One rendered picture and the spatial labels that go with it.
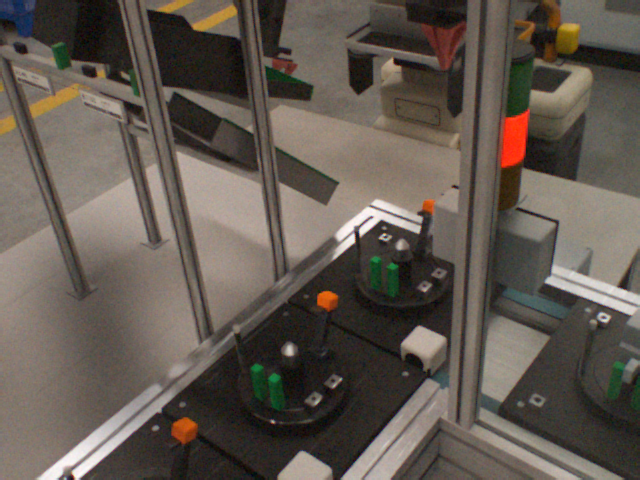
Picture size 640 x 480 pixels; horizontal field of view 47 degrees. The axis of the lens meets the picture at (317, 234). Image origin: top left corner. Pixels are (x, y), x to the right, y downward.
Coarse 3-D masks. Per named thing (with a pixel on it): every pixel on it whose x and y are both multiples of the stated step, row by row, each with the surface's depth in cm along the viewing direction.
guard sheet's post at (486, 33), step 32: (480, 0) 58; (480, 32) 60; (480, 64) 62; (480, 96) 64; (480, 128) 64; (480, 160) 66; (480, 192) 68; (480, 224) 70; (480, 256) 72; (480, 288) 75; (480, 320) 78; (448, 416) 89
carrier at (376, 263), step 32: (384, 224) 120; (352, 256) 114; (384, 256) 110; (416, 256) 110; (320, 288) 109; (352, 288) 108; (384, 288) 105; (416, 288) 102; (448, 288) 104; (352, 320) 103; (384, 320) 102; (416, 320) 102; (448, 320) 101; (416, 352) 95; (448, 352) 98
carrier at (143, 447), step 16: (160, 416) 91; (144, 432) 90; (160, 432) 89; (128, 448) 88; (144, 448) 88; (160, 448) 88; (192, 448) 87; (208, 448) 87; (96, 464) 86; (112, 464) 86; (128, 464) 86; (144, 464) 86; (160, 464) 86; (192, 464) 85; (208, 464) 85; (224, 464) 85
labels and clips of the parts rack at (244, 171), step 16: (16, 48) 99; (64, 48) 93; (16, 64) 101; (64, 64) 94; (32, 80) 100; (48, 80) 97; (80, 96) 94; (96, 96) 92; (96, 112) 94; (112, 112) 91; (128, 128) 124; (144, 128) 123; (176, 144) 118; (208, 160) 114; (224, 160) 112; (256, 176) 109
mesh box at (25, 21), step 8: (0, 0) 474; (8, 0) 470; (16, 0) 464; (24, 0) 470; (32, 0) 475; (0, 8) 479; (8, 8) 474; (16, 8) 468; (24, 8) 470; (32, 8) 477; (0, 16) 482; (8, 16) 477; (16, 16) 472; (24, 16) 471; (32, 16) 476; (16, 24) 476; (24, 24) 473; (24, 32) 476
